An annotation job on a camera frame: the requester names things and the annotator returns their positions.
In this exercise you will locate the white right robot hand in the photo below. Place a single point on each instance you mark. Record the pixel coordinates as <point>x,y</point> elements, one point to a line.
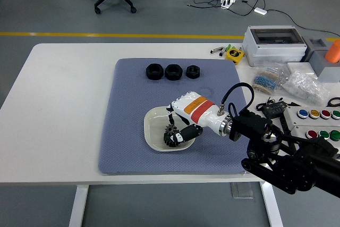
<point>199,110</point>

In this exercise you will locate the small black gear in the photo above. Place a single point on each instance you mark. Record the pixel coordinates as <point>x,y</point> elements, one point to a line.
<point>170,130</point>

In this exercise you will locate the large black gear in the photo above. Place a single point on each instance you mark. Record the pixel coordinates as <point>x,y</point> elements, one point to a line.
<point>170,143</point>

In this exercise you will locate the small black hex nut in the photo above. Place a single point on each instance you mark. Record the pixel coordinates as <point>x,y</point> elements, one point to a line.
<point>193,72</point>

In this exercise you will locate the large black hex nut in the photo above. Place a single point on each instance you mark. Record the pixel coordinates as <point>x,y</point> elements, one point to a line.
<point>173,72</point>
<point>154,72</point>

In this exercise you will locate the white flat box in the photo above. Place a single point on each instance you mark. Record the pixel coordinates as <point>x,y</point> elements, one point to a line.
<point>298,68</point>

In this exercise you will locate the white four-button control box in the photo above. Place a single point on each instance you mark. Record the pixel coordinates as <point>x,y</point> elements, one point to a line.
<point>314,114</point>

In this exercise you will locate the white three-button control box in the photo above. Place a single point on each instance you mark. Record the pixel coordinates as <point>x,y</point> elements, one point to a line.
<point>324,134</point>

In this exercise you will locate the white square plate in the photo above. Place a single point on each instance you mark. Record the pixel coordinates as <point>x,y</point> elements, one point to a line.
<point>154,126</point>

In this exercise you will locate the black and silver marker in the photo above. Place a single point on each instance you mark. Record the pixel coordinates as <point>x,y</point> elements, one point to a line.
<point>216,50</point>

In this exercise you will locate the yellow tape measure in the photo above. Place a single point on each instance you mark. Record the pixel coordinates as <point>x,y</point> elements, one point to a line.
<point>234,55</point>

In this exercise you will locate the bag of resistor strips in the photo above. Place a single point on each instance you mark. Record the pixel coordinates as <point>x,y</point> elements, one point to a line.
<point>265,79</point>

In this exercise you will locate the black digital display module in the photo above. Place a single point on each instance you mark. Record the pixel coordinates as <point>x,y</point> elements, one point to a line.
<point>273,110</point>

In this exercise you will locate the blue-grey textured mat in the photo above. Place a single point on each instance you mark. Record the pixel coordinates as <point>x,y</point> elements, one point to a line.
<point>127,131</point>

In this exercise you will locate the grey floor plate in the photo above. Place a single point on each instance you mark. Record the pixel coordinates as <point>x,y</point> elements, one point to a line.
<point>241,190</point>

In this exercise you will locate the clear plastic bag of parts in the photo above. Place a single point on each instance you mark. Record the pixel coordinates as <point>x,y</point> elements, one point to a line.
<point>302,86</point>

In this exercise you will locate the white power strip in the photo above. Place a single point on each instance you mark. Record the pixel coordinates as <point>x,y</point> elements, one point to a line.
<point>228,1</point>

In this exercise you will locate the white table leg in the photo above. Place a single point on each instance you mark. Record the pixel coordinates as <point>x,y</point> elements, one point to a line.
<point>272,208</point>
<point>78,208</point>

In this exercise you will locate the dark grey square tray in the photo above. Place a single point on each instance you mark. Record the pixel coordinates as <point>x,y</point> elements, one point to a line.
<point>309,49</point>

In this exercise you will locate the light grey block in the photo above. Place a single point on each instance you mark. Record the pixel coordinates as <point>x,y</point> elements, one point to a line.
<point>328,71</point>

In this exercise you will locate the orange cylinder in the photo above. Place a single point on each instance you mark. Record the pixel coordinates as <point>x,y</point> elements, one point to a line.
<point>334,51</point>

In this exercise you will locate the grey electrical enclosure box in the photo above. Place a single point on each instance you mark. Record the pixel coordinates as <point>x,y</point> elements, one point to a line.
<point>273,49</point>

